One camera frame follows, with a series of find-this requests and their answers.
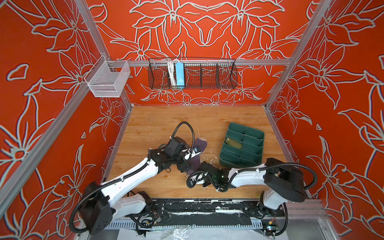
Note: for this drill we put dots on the light blue box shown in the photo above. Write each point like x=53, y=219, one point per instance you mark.
x=180, y=75

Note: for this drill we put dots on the black wire basket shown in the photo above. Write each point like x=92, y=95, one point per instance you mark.
x=200, y=74

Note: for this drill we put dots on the clear plastic bin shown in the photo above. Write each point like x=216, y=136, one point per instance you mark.
x=107, y=79

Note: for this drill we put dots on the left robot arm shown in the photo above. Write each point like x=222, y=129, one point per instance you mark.
x=105, y=202

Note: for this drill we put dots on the green striped sock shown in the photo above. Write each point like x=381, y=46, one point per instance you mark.
x=233, y=143

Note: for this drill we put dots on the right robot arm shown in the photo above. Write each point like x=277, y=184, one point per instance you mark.
x=287, y=182

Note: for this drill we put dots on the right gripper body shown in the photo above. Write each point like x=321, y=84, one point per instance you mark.
x=207, y=183

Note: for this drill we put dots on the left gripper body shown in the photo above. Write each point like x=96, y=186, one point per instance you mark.
x=178, y=159

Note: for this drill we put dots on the green divided tray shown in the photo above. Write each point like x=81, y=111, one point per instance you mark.
x=250, y=155

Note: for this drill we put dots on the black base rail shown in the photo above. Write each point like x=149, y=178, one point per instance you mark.
x=209, y=213

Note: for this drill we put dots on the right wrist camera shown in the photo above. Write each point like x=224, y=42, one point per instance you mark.
x=199, y=181

